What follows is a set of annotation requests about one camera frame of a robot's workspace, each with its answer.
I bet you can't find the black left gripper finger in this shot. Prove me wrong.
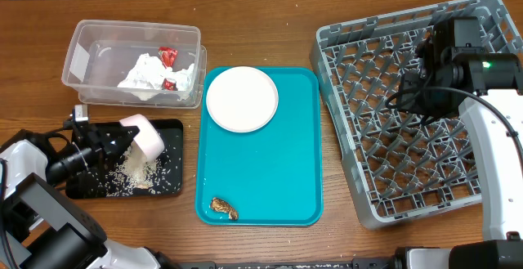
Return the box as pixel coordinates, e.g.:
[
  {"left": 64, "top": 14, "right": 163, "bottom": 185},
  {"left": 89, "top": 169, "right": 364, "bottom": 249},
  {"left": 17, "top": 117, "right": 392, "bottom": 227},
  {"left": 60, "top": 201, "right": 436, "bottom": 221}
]
[
  {"left": 97, "top": 124, "right": 140, "bottom": 139},
  {"left": 108, "top": 132, "right": 137, "bottom": 157}
]

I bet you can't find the pink bowl with rice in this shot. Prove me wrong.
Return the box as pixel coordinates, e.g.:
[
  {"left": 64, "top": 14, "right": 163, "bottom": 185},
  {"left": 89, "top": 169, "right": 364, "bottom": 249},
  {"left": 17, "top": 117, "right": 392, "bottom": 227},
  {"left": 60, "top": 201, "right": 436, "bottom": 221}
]
[{"left": 119, "top": 114, "right": 165, "bottom": 162}]

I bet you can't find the white napkin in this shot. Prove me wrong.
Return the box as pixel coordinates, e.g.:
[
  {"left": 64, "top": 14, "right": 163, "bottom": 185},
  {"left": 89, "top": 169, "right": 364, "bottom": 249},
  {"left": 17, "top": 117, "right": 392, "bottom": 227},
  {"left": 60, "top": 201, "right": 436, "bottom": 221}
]
[
  {"left": 163, "top": 64, "right": 194, "bottom": 99},
  {"left": 118, "top": 53, "right": 172, "bottom": 90}
]

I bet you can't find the brown food scrap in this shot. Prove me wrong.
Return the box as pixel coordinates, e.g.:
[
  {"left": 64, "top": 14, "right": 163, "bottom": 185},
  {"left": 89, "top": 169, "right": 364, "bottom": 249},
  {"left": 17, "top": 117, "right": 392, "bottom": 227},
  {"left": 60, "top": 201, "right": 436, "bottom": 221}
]
[{"left": 210, "top": 197, "right": 239, "bottom": 221}]

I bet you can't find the pink round plate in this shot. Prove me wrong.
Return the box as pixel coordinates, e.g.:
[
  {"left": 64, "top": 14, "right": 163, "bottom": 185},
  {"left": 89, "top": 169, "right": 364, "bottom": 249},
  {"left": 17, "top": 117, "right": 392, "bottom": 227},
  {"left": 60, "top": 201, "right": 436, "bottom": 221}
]
[{"left": 206, "top": 66, "right": 279, "bottom": 133}]

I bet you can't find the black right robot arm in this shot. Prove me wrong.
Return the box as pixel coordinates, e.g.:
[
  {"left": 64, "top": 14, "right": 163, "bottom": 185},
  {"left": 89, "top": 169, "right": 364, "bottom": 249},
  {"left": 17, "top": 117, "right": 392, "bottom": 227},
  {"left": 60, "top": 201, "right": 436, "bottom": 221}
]
[{"left": 392, "top": 46, "right": 522, "bottom": 268}]

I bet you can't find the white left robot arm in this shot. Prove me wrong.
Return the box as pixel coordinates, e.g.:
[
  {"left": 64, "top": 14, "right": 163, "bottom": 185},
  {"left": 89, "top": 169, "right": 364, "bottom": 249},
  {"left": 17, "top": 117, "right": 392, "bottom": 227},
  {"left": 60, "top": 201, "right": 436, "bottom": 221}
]
[{"left": 1, "top": 120, "right": 178, "bottom": 268}]

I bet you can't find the grey dishwasher rack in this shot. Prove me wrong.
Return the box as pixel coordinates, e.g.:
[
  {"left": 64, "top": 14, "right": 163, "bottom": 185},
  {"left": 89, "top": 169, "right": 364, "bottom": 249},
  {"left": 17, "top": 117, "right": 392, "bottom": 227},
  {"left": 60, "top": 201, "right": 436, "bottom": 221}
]
[{"left": 310, "top": 0, "right": 522, "bottom": 230}]

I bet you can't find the pile of white rice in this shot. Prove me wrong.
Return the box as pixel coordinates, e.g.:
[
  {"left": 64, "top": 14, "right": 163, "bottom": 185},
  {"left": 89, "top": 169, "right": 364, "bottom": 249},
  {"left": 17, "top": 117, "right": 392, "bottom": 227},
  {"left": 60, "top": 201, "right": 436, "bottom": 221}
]
[{"left": 83, "top": 128, "right": 183, "bottom": 198}]

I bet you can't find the black tray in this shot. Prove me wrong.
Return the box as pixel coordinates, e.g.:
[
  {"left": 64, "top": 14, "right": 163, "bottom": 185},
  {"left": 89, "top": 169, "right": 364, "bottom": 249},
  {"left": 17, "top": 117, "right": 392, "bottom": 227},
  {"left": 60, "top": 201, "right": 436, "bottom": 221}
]
[{"left": 65, "top": 118, "right": 185, "bottom": 200}]

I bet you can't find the clear plastic bin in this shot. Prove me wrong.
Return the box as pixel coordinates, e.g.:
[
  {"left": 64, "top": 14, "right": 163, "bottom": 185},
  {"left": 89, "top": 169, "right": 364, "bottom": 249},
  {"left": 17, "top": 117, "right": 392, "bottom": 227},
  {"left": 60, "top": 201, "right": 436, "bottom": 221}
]
[{"left": 61, "top": 20, "right": 207, "bottom": 109}]

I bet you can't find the red snack wrapper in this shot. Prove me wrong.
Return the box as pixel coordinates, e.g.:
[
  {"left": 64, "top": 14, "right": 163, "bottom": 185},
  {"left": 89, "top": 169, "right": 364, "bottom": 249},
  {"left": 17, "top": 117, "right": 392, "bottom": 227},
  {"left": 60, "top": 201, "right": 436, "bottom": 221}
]
[{"left": 159, "top": 47, "right": 178, "bottom": 91}]

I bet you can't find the teal plastic tray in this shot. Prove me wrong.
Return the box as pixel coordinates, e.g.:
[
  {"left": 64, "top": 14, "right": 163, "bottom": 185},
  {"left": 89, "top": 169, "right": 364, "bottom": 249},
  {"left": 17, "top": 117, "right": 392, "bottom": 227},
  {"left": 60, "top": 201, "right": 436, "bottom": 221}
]
[{"left": 194, "top": 66, "right": 324, "bottom": 226}]

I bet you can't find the black table edge rail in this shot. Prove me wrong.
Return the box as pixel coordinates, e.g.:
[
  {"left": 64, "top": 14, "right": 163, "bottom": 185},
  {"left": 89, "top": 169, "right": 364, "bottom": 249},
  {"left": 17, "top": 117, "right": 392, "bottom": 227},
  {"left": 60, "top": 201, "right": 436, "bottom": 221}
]
[{"left": 179, "top": 246, "right": 450, "bottom": 269}]

